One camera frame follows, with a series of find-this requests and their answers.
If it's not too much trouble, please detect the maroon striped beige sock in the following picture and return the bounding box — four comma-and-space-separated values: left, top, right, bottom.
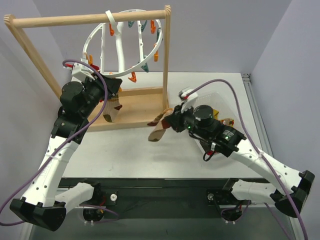
147, 108, 174, 142

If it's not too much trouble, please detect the orange clothes peg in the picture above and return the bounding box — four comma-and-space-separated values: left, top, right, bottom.
128, 71, 137, 83

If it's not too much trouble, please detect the white round clip hanger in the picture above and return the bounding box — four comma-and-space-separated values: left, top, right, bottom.
81, 10, 164, 77

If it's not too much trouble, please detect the bright yellow cloth sock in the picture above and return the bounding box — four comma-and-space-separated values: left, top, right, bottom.
213, 109, 235, 127

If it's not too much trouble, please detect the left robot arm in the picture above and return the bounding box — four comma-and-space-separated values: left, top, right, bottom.
9, 75, 123, 232

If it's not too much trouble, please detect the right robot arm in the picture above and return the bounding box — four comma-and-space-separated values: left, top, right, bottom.
164, 105, 315, 218

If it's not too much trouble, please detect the wooden hanger rack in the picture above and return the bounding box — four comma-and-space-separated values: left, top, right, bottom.
4, 5, 172, 131

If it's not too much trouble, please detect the white plastic basket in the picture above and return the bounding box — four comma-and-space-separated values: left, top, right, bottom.
186, 93, 247, 162

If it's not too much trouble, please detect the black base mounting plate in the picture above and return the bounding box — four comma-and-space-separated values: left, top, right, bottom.
58, 177, 251, 223

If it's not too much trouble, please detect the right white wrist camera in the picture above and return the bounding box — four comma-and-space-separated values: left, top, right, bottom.
178, 87, 199, 113

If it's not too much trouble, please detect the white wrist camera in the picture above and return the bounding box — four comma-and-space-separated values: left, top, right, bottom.
67, 58, 95, 82
178, 87, 199, 113

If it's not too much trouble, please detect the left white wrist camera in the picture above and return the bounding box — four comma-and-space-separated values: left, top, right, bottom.
67, 58, 95, 82

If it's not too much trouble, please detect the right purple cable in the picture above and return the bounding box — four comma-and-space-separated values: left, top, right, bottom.
187, 78, 309, 240

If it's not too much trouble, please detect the purple cable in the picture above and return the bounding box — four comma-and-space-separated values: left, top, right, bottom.
187, 78, 309, 240
0, 58, 109, 227

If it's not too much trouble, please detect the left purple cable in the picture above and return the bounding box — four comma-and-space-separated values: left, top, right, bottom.
0, 58, 109, 227

